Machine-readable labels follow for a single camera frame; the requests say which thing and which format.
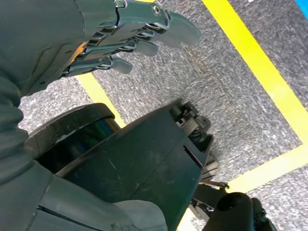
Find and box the black left robot leg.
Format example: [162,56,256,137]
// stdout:
[25,98,229,231]

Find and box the yellow floor tape square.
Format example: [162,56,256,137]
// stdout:
[76,0,308,231]

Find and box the black robot leg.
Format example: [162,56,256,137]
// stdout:
[25,98,229,231]
[203,191,277,231]

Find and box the black right robot leg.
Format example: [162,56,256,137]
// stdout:
[203,191,277,231]

